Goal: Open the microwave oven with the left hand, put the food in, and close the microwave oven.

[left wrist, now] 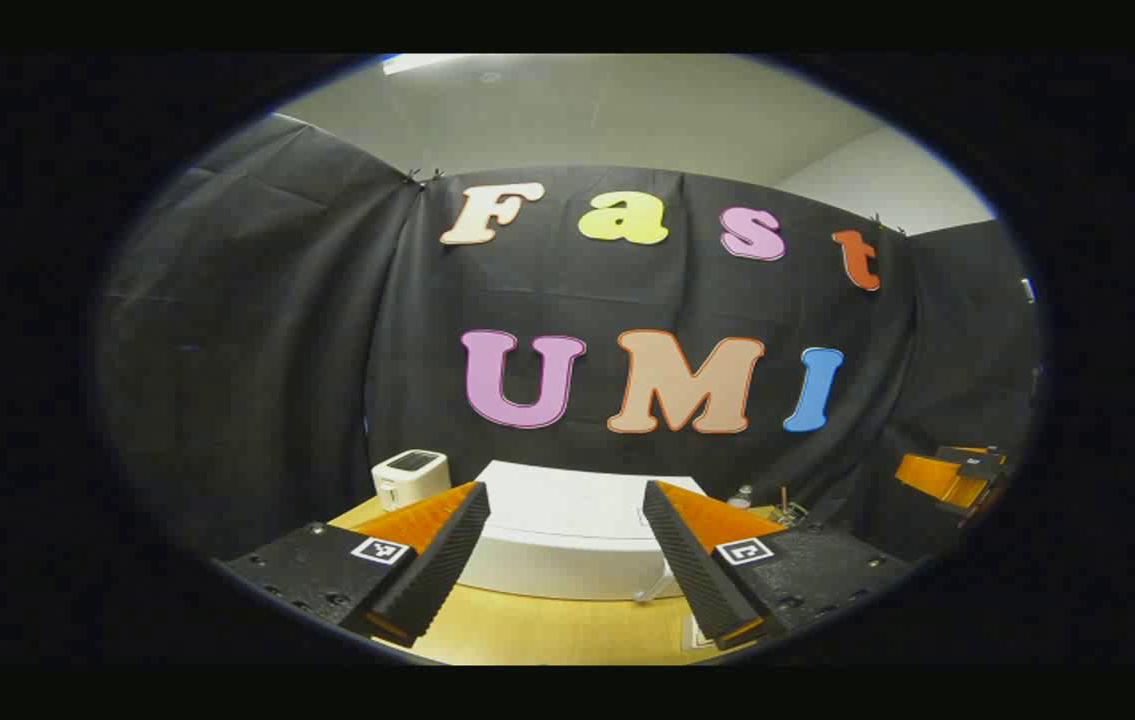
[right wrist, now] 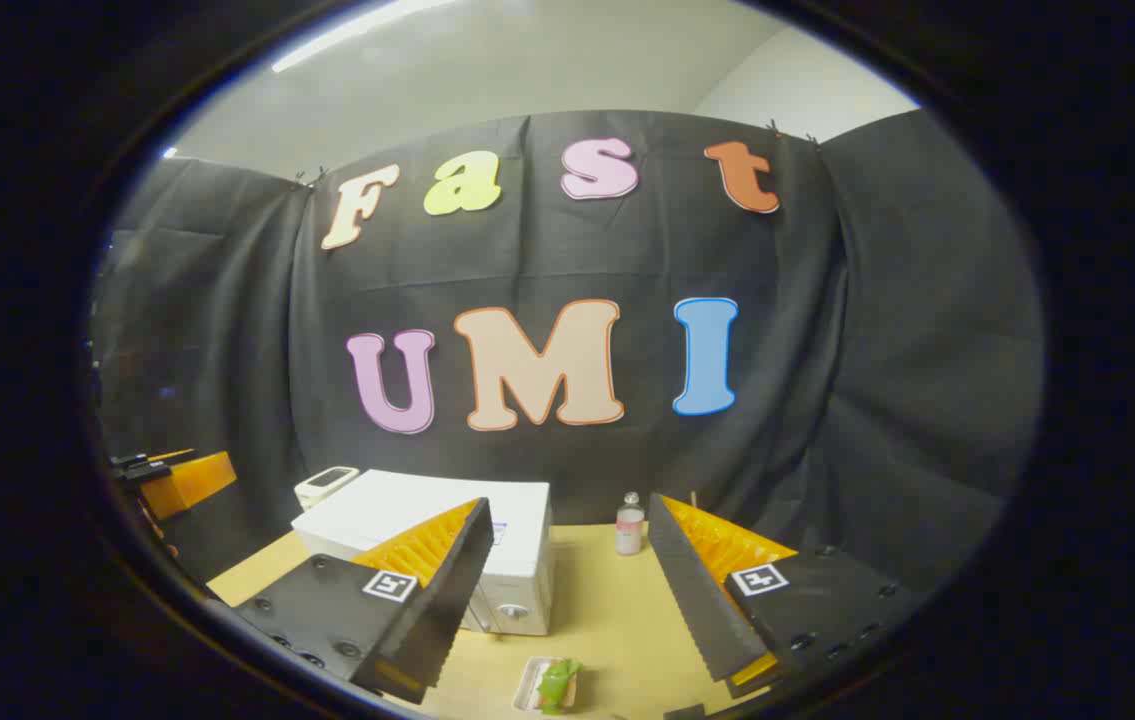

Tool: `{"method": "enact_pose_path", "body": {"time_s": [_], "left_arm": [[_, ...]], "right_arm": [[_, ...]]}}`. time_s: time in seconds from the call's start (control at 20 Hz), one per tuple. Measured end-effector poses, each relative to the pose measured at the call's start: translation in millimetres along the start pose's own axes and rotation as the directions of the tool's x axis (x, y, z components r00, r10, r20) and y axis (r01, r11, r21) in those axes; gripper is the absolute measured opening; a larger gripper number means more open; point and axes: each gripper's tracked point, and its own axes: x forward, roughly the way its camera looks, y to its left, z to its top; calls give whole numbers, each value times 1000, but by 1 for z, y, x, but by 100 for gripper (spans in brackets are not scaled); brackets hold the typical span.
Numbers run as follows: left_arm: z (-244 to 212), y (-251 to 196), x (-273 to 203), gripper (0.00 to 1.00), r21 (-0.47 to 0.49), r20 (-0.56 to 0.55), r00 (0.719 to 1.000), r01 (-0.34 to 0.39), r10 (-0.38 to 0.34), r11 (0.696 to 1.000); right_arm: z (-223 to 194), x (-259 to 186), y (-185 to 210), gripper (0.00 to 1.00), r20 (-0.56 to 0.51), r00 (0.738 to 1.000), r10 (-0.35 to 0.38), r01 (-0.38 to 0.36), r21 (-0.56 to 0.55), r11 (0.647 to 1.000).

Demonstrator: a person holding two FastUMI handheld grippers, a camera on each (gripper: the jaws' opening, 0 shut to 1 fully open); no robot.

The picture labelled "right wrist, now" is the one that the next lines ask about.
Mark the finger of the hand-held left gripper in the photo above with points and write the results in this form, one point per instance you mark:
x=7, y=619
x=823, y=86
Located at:
x=142, y=468
x=192, y=482

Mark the clear bottle with pink label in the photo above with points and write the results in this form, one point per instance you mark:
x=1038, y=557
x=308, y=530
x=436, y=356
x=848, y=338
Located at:
x=630, y=530

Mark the lettuce sandwich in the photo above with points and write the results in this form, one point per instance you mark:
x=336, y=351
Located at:
x=557, y=685

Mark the white microwave oven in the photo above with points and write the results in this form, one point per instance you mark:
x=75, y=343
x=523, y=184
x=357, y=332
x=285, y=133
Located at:
x=407, y=500

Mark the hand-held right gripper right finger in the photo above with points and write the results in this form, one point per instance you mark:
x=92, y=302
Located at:
x=692, y=590

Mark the white plastic tray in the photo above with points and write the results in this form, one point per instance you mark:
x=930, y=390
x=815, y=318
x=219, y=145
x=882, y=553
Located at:
x=527, y=685

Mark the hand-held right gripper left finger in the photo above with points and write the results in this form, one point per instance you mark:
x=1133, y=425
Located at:
x=447, y=590

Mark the white toaster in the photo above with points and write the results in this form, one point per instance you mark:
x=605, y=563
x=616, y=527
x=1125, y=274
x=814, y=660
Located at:
x=322, y=487

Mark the black backdrop cloth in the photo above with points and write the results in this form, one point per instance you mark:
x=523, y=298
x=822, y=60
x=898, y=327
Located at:
x=547, y=260

